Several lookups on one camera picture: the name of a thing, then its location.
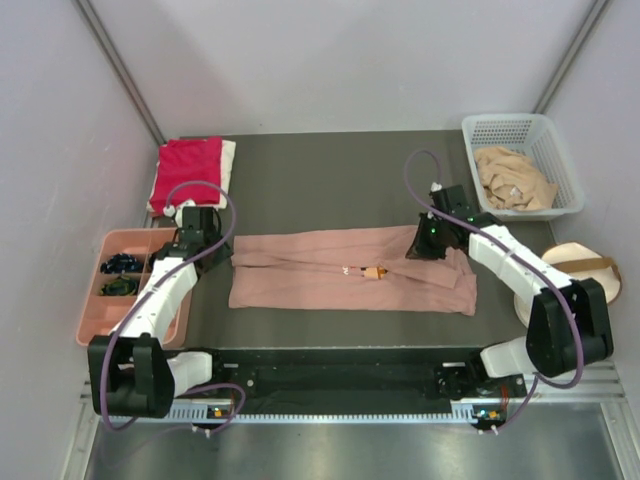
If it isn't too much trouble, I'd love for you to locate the cream round fabric bag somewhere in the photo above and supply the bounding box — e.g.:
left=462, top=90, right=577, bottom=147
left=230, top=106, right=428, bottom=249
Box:
left=541, top=242, right=623, bottom=306

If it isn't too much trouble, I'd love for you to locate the beige crumpled t shirt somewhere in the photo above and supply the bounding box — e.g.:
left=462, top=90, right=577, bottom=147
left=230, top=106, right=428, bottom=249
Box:
left=474, top=146, right=558, bottom=212

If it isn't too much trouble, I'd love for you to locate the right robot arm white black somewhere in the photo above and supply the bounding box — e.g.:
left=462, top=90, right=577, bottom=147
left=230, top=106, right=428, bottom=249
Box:
left=406, top=183, right=614, bottom=396

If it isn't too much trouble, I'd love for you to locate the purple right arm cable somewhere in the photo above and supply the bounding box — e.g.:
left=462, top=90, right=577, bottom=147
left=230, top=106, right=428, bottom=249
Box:
left=403, top=148, right=585, bottom=435

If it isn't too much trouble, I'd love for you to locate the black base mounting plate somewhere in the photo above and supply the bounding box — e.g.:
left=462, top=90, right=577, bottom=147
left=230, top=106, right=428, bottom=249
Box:
left=213, top=347, right=526, bottom=415

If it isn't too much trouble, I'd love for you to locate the folded cream t shirt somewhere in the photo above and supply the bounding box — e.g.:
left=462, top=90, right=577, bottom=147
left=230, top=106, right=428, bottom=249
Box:
left=146, top=139, right=236, bottom=217

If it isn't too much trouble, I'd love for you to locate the aluminium rail frame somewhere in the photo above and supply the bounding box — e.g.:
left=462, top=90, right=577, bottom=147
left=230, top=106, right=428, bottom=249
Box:
left=62, top=362, right=639, bottom=479

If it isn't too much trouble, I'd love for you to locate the pink printed t shirt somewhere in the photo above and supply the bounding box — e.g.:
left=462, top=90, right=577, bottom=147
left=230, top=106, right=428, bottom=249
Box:
left=229, top=225, right=477, bottom=316

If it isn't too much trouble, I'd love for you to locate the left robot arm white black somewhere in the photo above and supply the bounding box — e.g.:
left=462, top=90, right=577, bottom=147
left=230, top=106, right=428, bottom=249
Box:
left=87, top=206, right=230, bottom=419

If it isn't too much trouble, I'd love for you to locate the dark green rolled sock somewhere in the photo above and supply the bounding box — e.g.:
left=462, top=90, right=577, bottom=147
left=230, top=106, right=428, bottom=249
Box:
left=99, top=276, right=139, bottom=297

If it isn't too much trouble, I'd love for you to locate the dark blue rolled sock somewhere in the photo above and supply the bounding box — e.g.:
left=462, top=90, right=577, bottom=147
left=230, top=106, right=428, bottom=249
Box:
left=100, top=253, right=144, bottom=274

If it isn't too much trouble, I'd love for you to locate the folded red t shirt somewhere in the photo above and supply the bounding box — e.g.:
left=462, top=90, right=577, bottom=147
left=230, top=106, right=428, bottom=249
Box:
left=148, top=137, right=223, bottom=215

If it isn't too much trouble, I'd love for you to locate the pink compartment tray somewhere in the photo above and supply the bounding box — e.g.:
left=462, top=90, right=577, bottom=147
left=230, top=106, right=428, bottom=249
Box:
left=76, top=228, right=175, bottom=346

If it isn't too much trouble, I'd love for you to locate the white perforated plastic basket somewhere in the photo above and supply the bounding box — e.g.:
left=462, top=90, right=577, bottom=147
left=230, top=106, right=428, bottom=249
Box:
left=461, top=113, right=585, bottom=222

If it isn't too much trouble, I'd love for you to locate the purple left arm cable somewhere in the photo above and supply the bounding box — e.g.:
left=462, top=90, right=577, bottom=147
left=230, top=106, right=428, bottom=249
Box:
left=98, top=180, right=247, bottom=436

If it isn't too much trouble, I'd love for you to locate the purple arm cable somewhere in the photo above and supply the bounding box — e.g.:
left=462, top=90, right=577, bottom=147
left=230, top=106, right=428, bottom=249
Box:
left=403, top=148, right=585, bottom=435
left=98, top=180, right=247, bottom=436

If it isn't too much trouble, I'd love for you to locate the black brown rolled sock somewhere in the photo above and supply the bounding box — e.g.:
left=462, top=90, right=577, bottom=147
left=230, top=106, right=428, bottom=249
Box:
left=146, top=252, right=157, bottom=272

